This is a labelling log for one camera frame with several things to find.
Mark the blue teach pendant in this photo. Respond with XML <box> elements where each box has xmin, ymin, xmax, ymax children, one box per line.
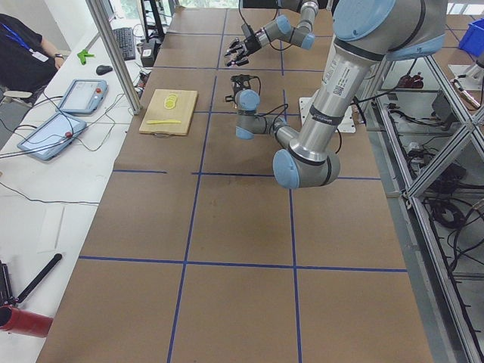
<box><xmin>57</xmin><ymin>79</ymin><xmax>107</xmax><ymax>116</ymax></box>
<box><xmin>17</xmin><ymin>112</ymin><xmax>87</xmax><ymax>161</ymax></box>

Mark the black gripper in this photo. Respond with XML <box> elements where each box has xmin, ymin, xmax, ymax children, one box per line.
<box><xmin>225</xmin><ymin>74</ymin><xmax>253</xmax><ymax>103</ymax></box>
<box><xmin>225</xmin><ymin>23</ymin><xmax>264</xmax><ymax>67</ymax></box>

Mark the yellow plastic knife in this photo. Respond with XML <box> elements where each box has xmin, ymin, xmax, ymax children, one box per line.
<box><xmin>147</xmin><ymin>119</ymin><xmax>182</xmax><ymax>125</ymax></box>

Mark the red cylinder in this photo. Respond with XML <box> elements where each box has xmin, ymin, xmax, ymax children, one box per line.
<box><xmin>1</xmin><ymin>306</ymin><xmax>53</xmax><ymax>338</ymax></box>

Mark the black handle rod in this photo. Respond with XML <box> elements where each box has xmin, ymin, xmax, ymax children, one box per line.
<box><xmin>15</xmin><ymin>253</ymin><xmax>63</xmax><ymax>304</ymax></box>

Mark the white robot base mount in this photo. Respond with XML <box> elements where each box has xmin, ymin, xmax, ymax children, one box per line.
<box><xmin>299</xmin><ymin>48</ymin><xmax>358</xmax><ymax>134</ymax></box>

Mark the black box with label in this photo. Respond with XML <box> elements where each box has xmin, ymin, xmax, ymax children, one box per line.
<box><xmin>141</xmin><ymin>39</ymin><xmax>161</xmax><ymax>67</ymax></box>

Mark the near blue teach pendant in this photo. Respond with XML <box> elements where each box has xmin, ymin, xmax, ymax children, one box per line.
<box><xmin>17</xmin><ymin>112</ymin><xmax>87</xmax><ymax>161</ymax></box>

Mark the far blue teach pendant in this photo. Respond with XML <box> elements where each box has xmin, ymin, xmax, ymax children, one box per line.
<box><xmin>57</xmin><ymin>79</ymin><xmax>107</xmax><ymax>116</ymax></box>

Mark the wooden cutting board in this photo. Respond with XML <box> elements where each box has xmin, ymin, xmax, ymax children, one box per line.
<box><xmin>139</xmin><ymin>89</ymin><xmax>198</xmax><ymax>136</ymax></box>

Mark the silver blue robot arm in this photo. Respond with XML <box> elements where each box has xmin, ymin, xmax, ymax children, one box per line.
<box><xmin>224</xmin><ymin>1</ymin><xmax>320</xmax><ymax>67</ymax></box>
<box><xmin>232</xmin><ymin>0</ymin><xmax>447</xmax><ymax>189</ymax></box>

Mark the black computer mouse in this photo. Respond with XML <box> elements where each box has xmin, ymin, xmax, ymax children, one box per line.
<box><xmin>95</xmin><ymin>65</ymin><xmax>113</xmax><ymax>76</ymax></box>

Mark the blue storage bin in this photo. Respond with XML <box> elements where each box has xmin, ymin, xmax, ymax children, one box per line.
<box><xmin>458</xmin><ymin>18</ymin><xmax>484</xmax><ymax>57</ymax></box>

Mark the black computer keyboard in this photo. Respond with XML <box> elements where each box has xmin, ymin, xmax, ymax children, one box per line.
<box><xmin>113</xmin><ymin>27</ymin><xmax>136</xmax><ymax>61</ymax></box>

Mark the seated person black shirt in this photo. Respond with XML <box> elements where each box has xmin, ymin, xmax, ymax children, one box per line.
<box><xmin>1</xmin><ymin>14</ymin><xmax>64</xmax><ymax>93</ymax></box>

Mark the aluminium frame post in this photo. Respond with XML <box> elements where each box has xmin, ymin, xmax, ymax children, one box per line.
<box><xmin>85</xmin><ymin>0</ymin><xmax>141</xmax><ymax>115</ymax></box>

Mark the green plastic clamp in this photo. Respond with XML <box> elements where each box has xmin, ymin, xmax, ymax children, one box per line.
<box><xmin>77</xmin><ymin>49</ymin><xmax>94</xmax><ymax>65</ymax></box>

